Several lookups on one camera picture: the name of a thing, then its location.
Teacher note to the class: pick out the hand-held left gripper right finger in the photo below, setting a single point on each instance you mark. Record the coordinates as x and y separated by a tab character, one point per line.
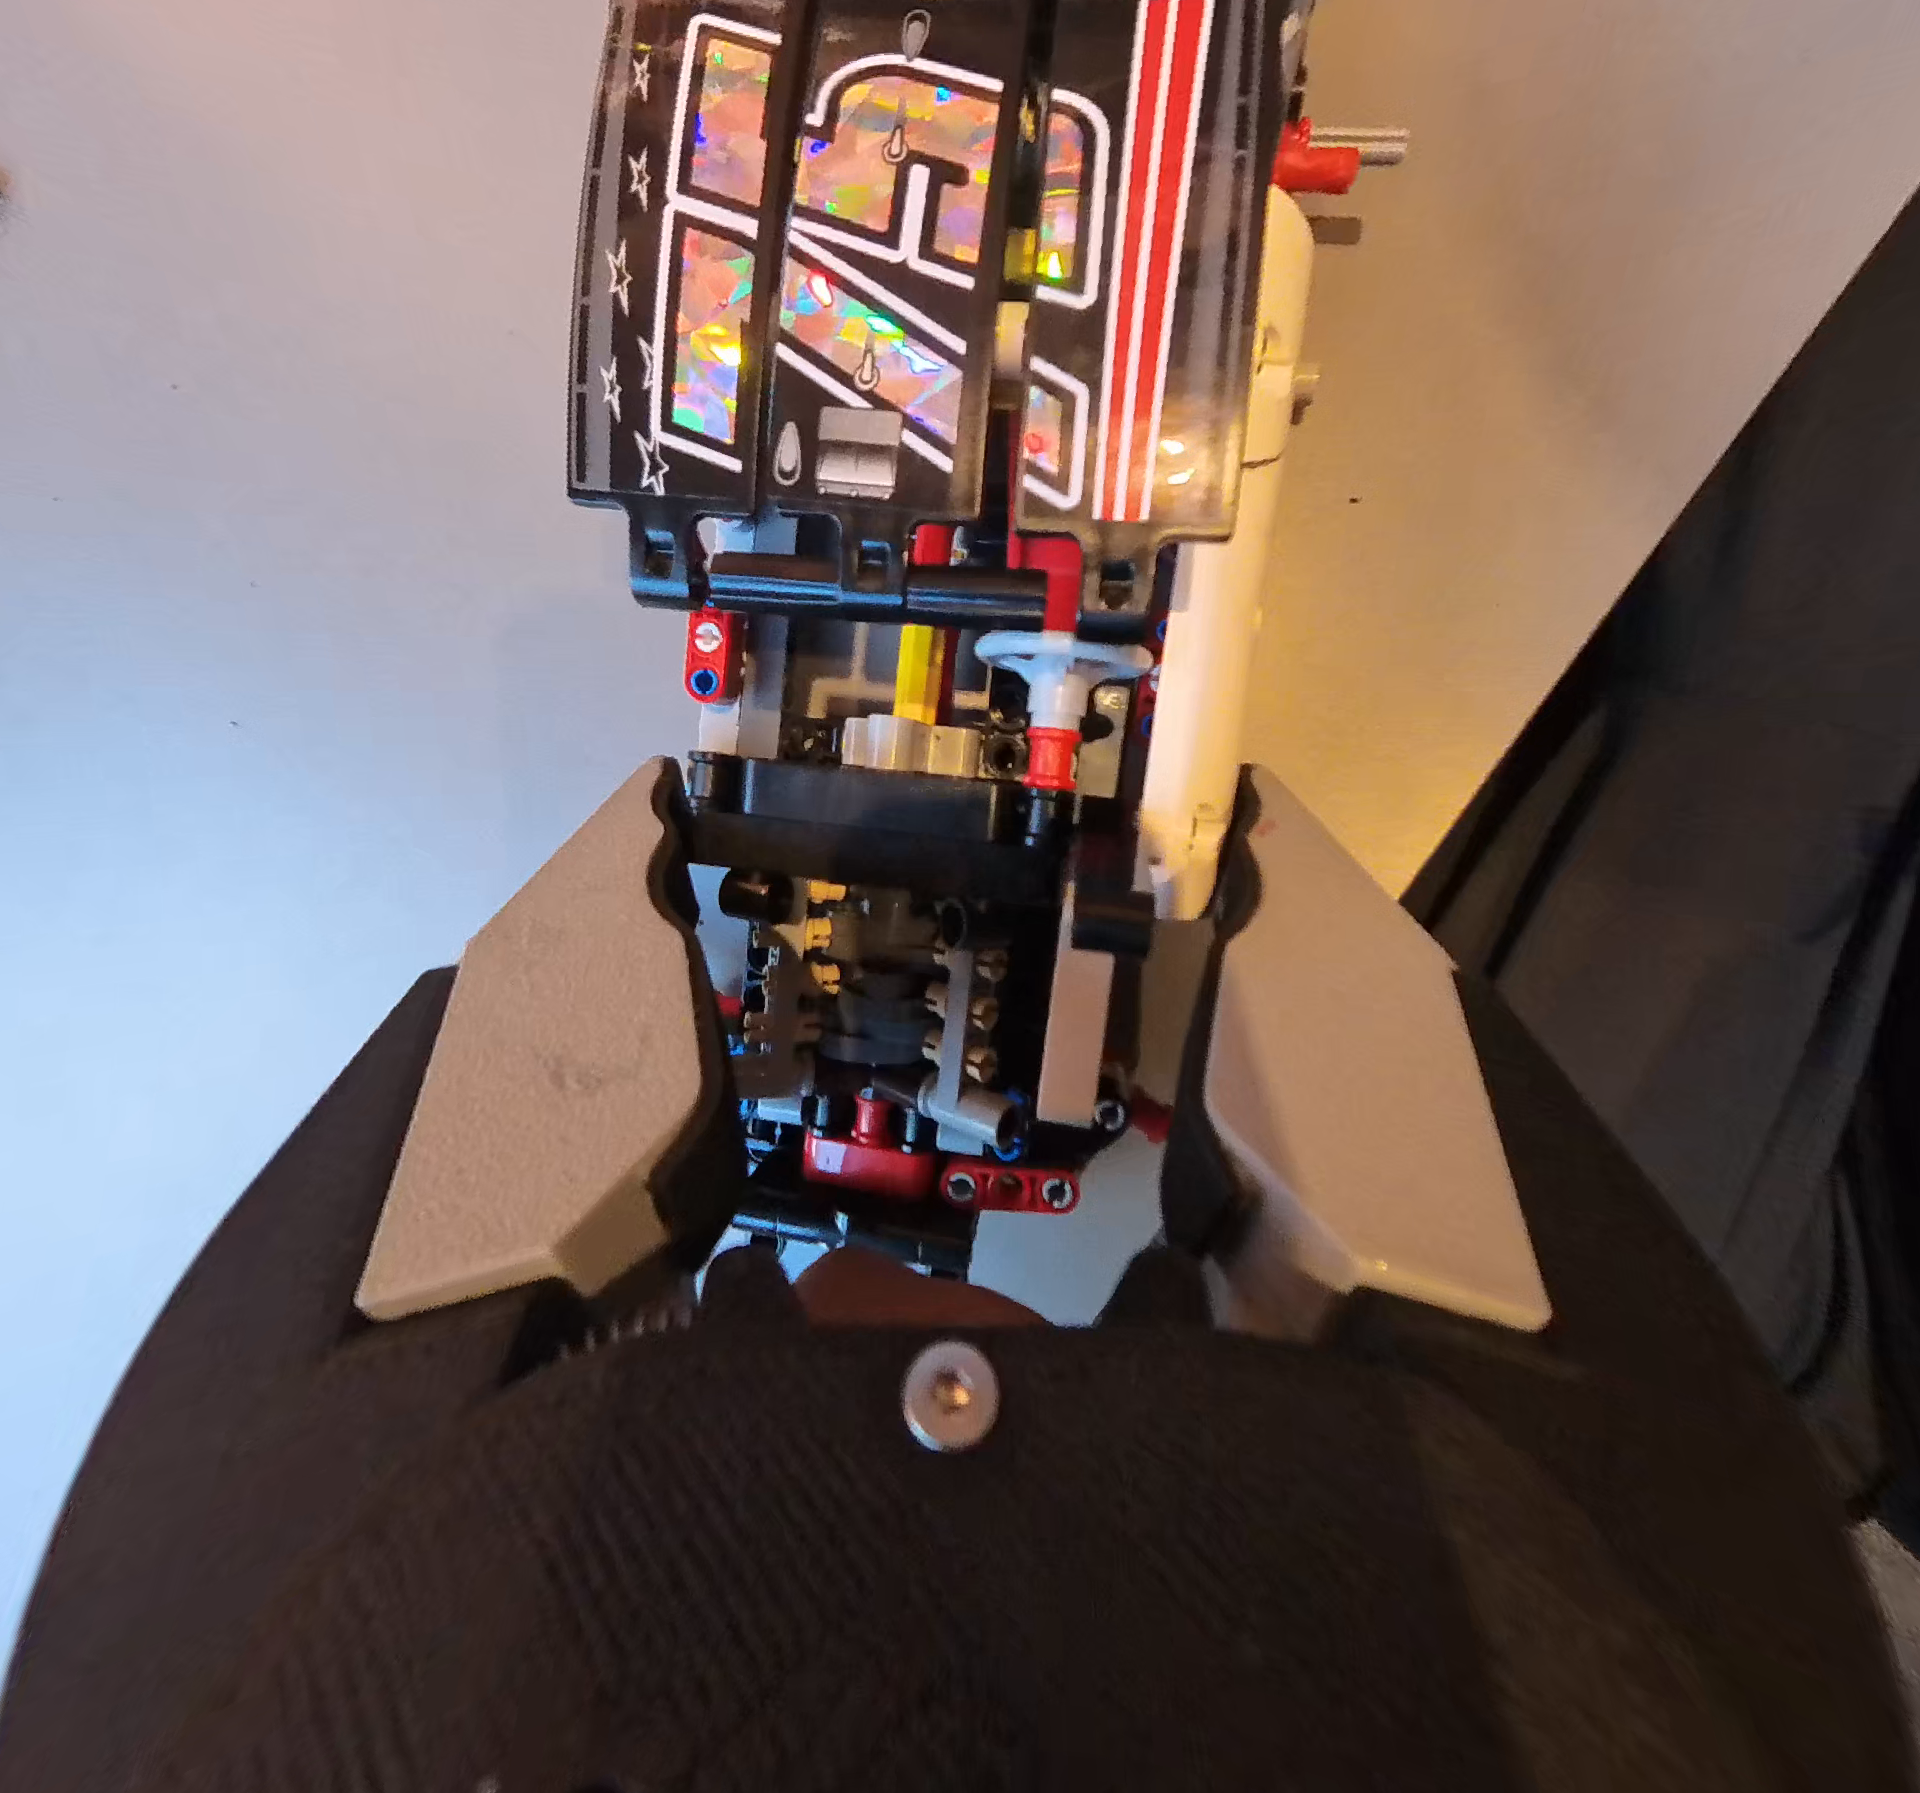
1366	1104

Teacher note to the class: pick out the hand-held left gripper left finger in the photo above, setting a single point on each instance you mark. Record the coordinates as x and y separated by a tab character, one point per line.
555	1074

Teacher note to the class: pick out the toy brick car model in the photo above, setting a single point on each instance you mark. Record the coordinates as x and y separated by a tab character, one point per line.
901	324

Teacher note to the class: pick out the person's grey pants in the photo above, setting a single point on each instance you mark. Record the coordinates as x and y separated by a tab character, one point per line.
1726	773

